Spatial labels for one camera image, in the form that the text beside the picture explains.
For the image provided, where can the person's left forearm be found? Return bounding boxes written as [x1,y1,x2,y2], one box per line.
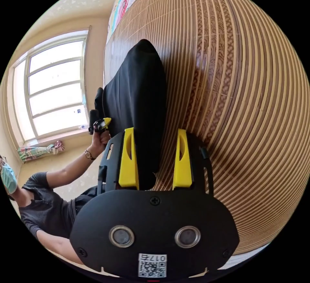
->
[45,149,98,189]

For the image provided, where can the person's right forearm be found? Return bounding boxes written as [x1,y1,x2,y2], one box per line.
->
[36,228,84,265]

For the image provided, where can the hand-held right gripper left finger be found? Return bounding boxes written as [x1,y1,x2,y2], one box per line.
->
[118,128,140,190]

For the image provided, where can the bed with woven mat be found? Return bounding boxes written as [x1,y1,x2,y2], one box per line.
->
[102,0,310,265]

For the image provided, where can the person's body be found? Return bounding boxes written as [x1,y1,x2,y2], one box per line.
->
[0,155,107,240]

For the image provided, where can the window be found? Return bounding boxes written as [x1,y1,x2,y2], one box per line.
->
[4,28,92,143]

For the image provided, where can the person's left hand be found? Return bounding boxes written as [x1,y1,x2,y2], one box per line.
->
[89,129,111,154]

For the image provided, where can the tied patterned curtain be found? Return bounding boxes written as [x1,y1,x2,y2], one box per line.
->
[16,140,65,163]

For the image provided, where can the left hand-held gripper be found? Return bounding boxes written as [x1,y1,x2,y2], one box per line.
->
[88,117,112,135]

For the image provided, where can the black pants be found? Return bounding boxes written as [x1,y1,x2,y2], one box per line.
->
[94,38,168,191]

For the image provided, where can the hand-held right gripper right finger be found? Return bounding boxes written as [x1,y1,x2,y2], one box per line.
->
[172,128,193,189]

